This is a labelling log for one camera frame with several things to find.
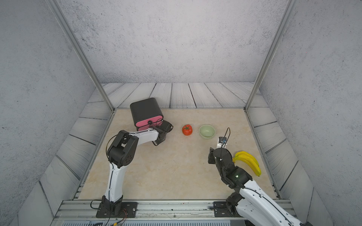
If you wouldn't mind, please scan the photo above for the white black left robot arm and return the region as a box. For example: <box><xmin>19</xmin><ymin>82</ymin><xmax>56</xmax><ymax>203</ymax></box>
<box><xmin>100</xmin><ymin>120</ymin><xmax>173</xmax><ymax>215</ymax></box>

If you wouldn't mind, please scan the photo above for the yellow banana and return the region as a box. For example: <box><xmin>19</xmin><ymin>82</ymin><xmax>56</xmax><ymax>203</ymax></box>
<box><xmin>232</xmin><ymin>151</ymin><xmax>262</xmax><ymax>177</ymax></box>

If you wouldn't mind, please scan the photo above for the green bowl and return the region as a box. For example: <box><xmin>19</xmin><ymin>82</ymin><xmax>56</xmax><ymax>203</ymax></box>
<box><xmin>199</xmin><ymin>124</ymin><xmax>216</xmax><ymax>139</ymax></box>

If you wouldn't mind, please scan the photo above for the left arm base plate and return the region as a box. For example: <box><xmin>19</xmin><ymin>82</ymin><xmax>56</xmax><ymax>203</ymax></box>
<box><xmin>96</xmin><ymin>202</ymin><xmax>138</xmax><ymax>219</ymax></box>

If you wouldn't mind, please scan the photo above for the left metal frame post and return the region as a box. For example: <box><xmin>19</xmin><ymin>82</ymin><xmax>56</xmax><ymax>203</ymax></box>
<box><xmin>46</xmin><ymin>0</ymin><xmax>115</xmax><ymax>113</ymax></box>

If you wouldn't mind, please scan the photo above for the aluminium front rail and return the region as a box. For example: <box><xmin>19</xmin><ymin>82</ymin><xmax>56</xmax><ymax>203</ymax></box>
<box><xmin>52</xmin><ymin>199</ymin><xmax>249</xmax><ymax>226</ymax></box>

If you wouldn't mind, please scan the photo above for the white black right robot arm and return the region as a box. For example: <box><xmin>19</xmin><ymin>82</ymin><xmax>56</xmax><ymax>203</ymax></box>
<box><xmin>208</xmin><ymin>147</ymin><xmax>310</xmax><ymax>226</ymax></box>

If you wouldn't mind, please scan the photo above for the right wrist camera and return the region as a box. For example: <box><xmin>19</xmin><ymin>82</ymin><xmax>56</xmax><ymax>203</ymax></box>
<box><xmin>216</xmin><ymin>137</ymin><xmax>228</xmax><ymax>148</ymax></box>

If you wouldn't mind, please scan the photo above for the metal frame post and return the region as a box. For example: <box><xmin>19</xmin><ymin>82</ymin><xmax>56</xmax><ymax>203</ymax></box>
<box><xmin>244</xmin><ymin>0</ymin><xmax>298</xmax><ymax>112</ymax></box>
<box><xmin>46</xmin><ymin>0</ymin><xmax>115</xmax><ymax>113</ymax></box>

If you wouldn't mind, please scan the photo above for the right metal frame post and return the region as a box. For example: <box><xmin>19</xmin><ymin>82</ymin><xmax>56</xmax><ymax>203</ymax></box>
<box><xmin>244</xmin><ymin>0</ymin><xmax>298</xmax><ymax>112</ymax></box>

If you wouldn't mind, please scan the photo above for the black pink drawer cabinet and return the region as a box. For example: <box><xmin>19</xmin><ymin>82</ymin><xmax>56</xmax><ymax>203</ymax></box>
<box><xmin>130</xmin><ymin>98</ymin><xmax>164</xmax><ymax>131</ymax></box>

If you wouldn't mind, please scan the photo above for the red tomato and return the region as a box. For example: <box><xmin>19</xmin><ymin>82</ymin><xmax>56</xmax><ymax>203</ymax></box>
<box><xmin>182</xmin><ymin>124</ymin><xmax>193</xmax><ymax>136</ymax></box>

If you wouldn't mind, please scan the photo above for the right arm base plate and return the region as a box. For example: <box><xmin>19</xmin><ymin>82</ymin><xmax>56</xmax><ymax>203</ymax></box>
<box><xmin>210</xmin><ymin>201</ymin><xmax>241</xmax><ymax>218</ymax></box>

